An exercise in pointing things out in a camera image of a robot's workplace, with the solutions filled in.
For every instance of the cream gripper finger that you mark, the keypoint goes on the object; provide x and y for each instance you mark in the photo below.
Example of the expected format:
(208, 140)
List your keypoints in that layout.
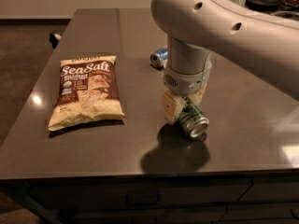
(197, 97)
(173, 106)

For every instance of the sea salt chips bag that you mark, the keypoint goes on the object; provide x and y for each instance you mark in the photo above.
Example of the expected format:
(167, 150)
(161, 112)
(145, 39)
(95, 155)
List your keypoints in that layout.
(88, 92)

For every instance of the green soda can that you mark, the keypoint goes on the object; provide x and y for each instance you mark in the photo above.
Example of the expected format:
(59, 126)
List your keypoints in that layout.
(192, 120)

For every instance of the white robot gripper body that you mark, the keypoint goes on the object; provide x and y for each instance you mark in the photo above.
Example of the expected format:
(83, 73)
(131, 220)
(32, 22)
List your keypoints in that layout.
(188, 82)

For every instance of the glass jar with black lid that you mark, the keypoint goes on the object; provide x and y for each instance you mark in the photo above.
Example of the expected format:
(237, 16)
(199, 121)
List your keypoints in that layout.
(263, 5)

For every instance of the small black white floor object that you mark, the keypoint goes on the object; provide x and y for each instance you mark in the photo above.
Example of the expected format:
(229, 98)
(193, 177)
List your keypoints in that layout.
(54, 39)

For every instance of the black drawer handle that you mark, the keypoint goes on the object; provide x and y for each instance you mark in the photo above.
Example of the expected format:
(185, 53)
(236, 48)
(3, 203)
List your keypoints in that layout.
(142, 200)

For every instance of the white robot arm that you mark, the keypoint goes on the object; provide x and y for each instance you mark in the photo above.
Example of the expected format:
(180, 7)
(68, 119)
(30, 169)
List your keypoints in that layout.
(265, 45)

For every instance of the blue silver energy drink can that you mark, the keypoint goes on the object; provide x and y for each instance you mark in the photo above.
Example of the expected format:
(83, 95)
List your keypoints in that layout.
(159, 58)

